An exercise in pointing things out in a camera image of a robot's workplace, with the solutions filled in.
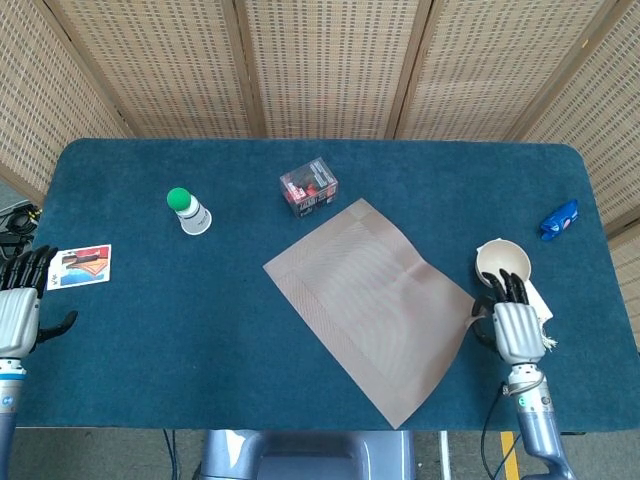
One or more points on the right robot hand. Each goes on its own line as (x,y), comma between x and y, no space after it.
(517,332)

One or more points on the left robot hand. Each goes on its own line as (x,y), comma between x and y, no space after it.
(17,315)

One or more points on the white bowl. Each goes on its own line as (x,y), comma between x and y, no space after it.
(505,260)

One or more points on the brown woven placemat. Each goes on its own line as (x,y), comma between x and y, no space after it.
(370,310)

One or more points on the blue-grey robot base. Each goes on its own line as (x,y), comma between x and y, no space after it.
(310,457)

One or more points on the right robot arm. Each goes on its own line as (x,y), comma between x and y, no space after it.
(537,425)

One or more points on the black power adapter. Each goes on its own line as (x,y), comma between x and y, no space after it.
(10,247)

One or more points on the picture card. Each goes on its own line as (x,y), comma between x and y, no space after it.
(80,267)

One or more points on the blue snack packet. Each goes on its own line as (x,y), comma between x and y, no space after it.
(560,220)

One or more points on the blue table cloth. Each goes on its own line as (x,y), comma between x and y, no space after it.
(150,325)

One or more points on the green ball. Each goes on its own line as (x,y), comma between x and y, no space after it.
(178,198)

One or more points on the white paper cup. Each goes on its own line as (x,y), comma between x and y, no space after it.
(197,222)

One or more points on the clear plastic box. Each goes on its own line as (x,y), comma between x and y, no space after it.
(310,190)

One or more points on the woven folding screen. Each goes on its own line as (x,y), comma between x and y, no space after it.
(325,65)

